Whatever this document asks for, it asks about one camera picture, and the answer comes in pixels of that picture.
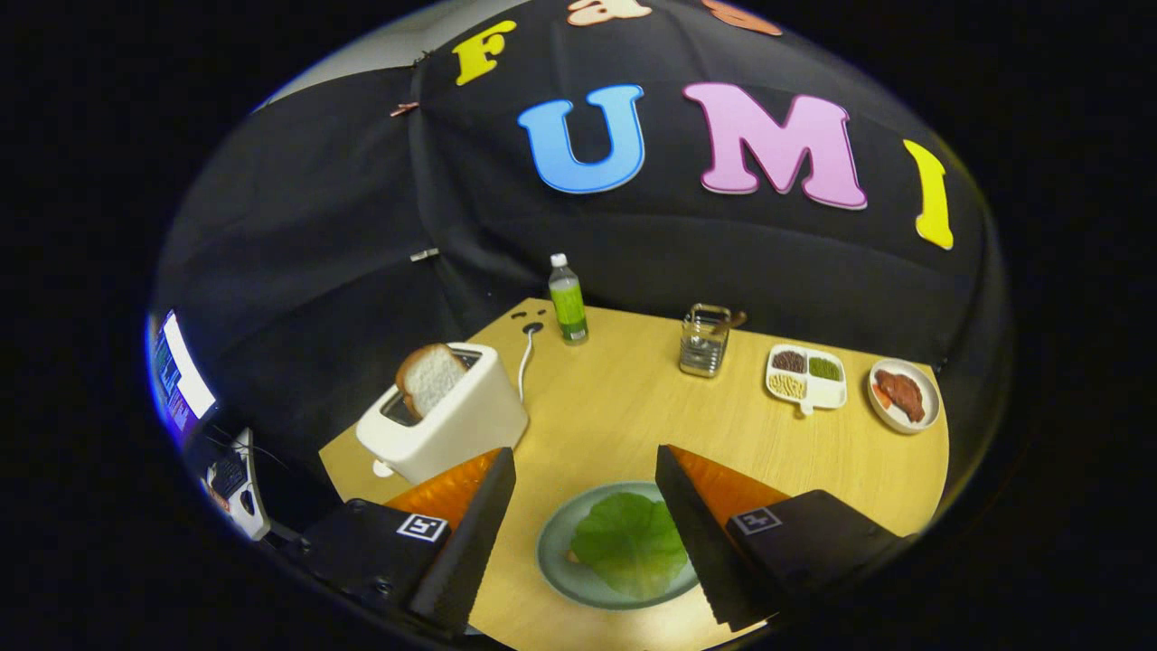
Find pale green plate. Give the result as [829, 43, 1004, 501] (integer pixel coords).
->
[535, 481, 701, 611]

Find white bread slice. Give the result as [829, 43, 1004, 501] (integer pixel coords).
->
[395, 343, 469, 420]

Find white toaster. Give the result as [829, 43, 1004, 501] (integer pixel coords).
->
[355, 342, 530, 486]

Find metal wire utensil holder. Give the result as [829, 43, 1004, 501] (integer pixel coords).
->
[679, 304, 733, 379]

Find green lettuce leaf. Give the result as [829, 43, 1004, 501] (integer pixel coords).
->
[569, 492, 690, 601]

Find white divided dish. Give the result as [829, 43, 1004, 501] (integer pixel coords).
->
[765, 344, 849, 417]

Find green drink bottle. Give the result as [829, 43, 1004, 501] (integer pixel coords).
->
[549, 253, 589, 346]

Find black backdrop cloth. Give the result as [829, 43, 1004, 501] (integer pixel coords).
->
[149, 0, 1009, 507]

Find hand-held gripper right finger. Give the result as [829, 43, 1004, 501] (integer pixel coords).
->
[654, 443, 905, 632]

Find white oval plate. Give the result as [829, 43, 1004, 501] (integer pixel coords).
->
[868, 358, 942, 436]

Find white toaster cable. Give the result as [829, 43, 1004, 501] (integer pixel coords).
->
[517, 325, 541, 403]

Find red meat slice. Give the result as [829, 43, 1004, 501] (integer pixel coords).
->
[873, 369, 927, 423]

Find white and black keyboard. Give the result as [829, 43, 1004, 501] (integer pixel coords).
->
[203, 428, 272, 542]

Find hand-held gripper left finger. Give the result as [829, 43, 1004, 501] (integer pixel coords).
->
[289, 446, 518, 636]

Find computer monitor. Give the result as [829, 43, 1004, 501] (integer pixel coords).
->
[149, 310, 218, 435]

